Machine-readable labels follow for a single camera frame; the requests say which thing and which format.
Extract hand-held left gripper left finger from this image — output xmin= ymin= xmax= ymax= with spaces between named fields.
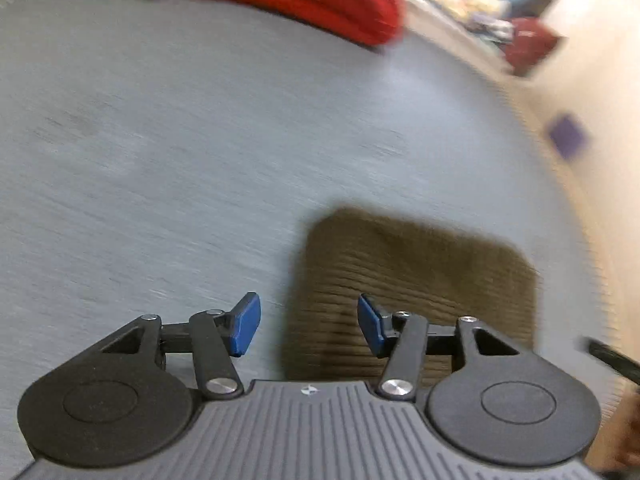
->
xmin=100 ymin=291 xmax=262 ymax=402

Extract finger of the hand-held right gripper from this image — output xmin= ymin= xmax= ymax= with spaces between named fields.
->
xmin=586 ymin=338 xmax=640 ymax=386

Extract brown pants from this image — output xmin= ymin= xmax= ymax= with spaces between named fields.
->
xmin=282 ymin=206 xmax=543 ymax=391

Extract purple object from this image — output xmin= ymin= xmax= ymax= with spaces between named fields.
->
xmin=546 ymin=112 xmax=592 ymax=159

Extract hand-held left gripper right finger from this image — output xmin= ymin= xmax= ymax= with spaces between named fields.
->
xmin=357 ymin=294 xmax=521 ymax=402

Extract dark red bag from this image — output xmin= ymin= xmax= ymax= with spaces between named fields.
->
xmin=501 ymin=16 xmax=567 ymax=79

